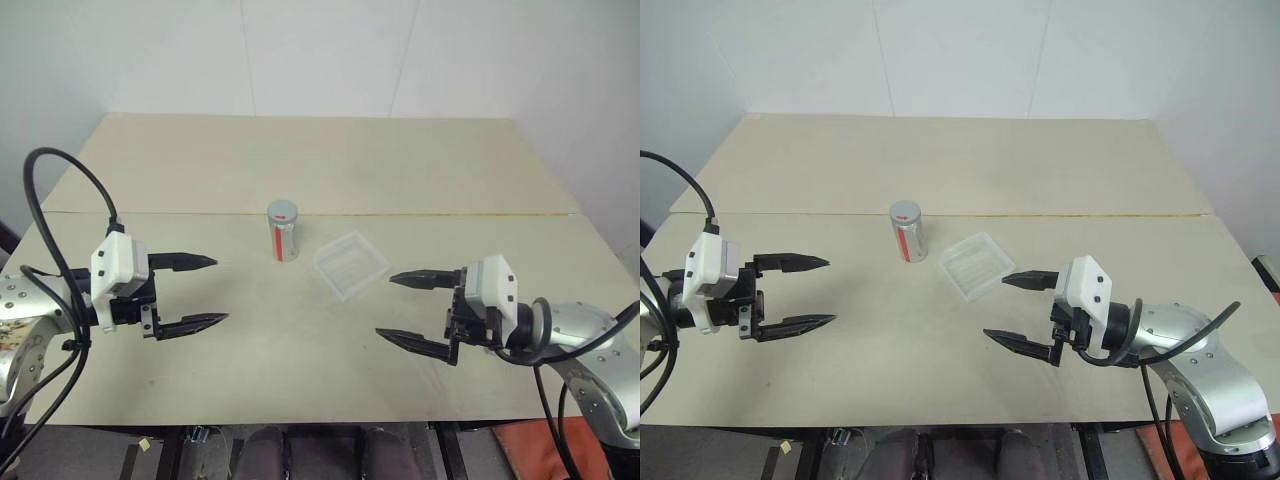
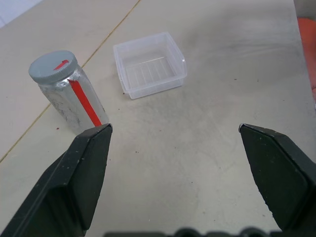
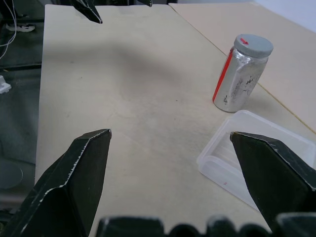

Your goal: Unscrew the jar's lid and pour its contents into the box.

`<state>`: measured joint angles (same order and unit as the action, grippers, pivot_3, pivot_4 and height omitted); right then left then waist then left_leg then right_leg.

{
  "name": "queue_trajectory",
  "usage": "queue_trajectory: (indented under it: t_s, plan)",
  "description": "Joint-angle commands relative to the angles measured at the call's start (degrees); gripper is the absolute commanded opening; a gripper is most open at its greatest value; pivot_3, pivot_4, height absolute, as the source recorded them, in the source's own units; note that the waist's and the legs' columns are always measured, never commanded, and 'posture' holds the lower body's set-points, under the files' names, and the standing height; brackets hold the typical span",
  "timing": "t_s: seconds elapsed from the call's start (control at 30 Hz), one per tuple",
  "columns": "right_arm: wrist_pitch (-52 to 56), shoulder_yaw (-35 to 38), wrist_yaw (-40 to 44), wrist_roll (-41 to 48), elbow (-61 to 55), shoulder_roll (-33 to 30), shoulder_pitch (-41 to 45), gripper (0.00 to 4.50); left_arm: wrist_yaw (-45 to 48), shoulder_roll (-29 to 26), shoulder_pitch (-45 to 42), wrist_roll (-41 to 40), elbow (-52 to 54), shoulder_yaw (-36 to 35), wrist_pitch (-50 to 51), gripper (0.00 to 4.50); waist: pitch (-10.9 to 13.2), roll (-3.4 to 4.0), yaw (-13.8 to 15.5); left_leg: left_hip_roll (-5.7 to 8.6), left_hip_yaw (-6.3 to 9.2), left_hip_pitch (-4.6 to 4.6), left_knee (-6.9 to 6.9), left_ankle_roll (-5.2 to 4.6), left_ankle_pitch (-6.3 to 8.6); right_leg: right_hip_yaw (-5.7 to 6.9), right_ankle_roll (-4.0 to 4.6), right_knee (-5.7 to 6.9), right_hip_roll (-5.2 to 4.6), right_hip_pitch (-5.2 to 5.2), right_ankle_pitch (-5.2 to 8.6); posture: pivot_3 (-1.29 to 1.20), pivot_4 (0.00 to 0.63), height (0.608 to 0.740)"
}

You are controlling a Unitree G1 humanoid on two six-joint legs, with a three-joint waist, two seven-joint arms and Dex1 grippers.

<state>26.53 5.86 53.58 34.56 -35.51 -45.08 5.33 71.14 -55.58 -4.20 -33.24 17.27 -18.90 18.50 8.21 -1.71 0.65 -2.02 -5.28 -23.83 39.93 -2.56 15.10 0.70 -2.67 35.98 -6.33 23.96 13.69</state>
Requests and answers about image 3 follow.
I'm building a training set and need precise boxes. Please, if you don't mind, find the grey round disc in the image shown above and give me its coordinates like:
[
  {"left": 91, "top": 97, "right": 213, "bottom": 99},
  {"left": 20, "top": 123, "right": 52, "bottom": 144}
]
[{"left": 0, "top": 161, "right": 23, "bottom": 190}]

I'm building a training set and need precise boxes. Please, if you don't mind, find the silver bottle with grey cap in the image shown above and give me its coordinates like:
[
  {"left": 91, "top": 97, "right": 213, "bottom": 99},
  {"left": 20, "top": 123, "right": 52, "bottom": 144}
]
[{"left": 211, "top": 46, "right": 269, "bottom": 114}]

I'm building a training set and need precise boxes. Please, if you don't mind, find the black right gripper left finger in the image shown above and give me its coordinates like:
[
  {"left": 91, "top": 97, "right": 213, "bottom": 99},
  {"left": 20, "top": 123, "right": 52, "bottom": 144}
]
[{"left": 0, "top": 128, "right": 113, "bottom": 237}]

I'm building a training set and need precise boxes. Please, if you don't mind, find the white plastic block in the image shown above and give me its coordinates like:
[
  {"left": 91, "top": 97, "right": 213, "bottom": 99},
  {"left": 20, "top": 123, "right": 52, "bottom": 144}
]
[{"left": 0, "top": 75, "right": 12, "bottom": 94}]

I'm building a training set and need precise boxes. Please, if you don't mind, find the thin white cable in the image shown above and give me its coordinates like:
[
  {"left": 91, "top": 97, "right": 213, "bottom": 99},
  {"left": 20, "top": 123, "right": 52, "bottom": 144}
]
[{"left": 0, "top": 0, "right": 17, "bottom": 60}]

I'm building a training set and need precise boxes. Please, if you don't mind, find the clear plastic container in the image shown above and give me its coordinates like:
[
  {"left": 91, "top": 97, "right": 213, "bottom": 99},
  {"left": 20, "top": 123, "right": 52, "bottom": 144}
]
[{"left": 196, "top": 110, "right": 316, "bottom": 213}]

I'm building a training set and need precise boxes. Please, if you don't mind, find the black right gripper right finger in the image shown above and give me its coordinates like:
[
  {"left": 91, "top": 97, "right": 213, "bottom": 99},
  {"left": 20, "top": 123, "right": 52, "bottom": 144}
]
[{"left": 230, "top": 131, "right": 316, "bottom": 232}]

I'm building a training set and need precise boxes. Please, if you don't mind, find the grey plastic jar lid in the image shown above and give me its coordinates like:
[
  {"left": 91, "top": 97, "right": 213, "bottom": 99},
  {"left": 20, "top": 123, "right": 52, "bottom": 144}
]
[{"left": 234, "top": 34, "right": 274, "bottom": 59}]

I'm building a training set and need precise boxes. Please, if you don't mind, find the white scrap on floor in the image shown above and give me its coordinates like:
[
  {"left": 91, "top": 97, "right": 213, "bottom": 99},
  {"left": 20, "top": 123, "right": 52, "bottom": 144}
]
[{"left": 5, "top": 23, "right": 36, "bottom": 33}]

